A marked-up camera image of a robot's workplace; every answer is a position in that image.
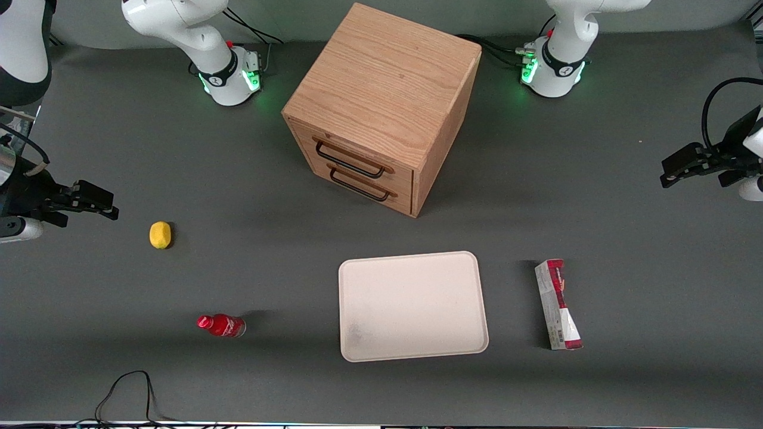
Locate black wire drawer handle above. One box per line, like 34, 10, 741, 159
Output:
329, 167, 392, 202
314, 140, 387, 179

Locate black right base cables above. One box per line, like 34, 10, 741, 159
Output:
224, 7, 284, 73

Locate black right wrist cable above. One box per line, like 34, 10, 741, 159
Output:
0, 122, 50, 177

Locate black base cables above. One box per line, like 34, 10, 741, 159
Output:
224, 7, 284, 73
455, 34, 537, 68

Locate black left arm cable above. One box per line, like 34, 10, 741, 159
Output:
702, 77, 763, 151

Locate red soda bottle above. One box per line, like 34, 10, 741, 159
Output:
197, 313, 247, 338

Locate black left base cables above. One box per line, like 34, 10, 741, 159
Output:
455, 34, 537, 68

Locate wooden two-drawer cabinet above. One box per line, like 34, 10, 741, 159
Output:
281, 2, 482, 219

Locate black looped table cable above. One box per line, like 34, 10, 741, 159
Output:
94, 370, 175, 426

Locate wooden drawer front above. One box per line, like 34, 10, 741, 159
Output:
295, 149, 414, 217
289, 119, 415, 194

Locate beige plastic tray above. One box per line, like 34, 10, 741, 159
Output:
338, 251, 489, 363

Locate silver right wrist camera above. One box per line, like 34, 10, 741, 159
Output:
0, 106, 38, 186

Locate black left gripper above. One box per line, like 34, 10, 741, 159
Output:
660, 144, 763, 188

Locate yellow lemon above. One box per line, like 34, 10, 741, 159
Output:
149, 221, 172, 250

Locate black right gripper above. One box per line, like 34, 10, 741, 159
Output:
0, 160, 119, 227

